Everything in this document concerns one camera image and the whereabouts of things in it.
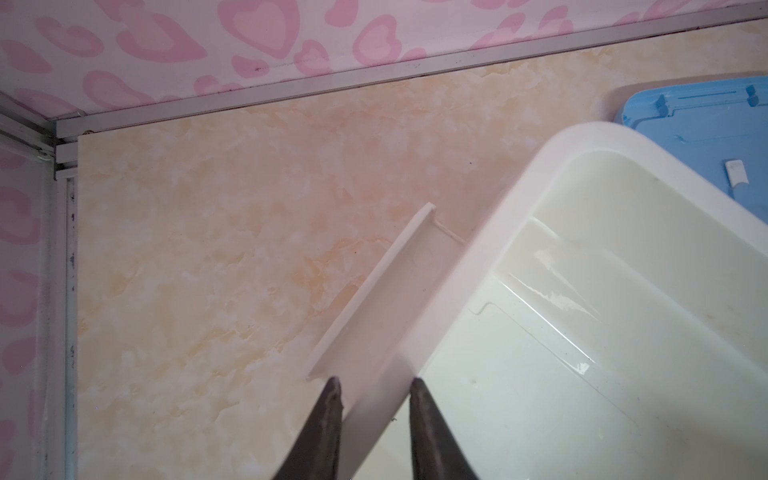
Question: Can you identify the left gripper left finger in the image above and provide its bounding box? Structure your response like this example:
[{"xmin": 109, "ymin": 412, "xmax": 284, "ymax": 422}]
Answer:
[{"xmin": 273, "ymin": 376, "xmax": 343, "ymax": 480}]

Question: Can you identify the white plastic storage bin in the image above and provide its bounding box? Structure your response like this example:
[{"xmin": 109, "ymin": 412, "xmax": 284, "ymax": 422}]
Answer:
[{"xmin": 307, "ymin": 122, "xmax": 767, "ymax": 479}]

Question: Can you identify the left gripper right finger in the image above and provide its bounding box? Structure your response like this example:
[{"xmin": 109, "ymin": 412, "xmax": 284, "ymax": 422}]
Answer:
[{"xmin": 409, "ymin": 378, "xmax": 478, "ymax": 480}]

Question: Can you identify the blue plastic bin lid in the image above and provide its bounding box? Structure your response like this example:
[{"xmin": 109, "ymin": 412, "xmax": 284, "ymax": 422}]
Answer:
[{"xmin": 615, "ymin": 76, "xmax": 767, "ymax": 221}]

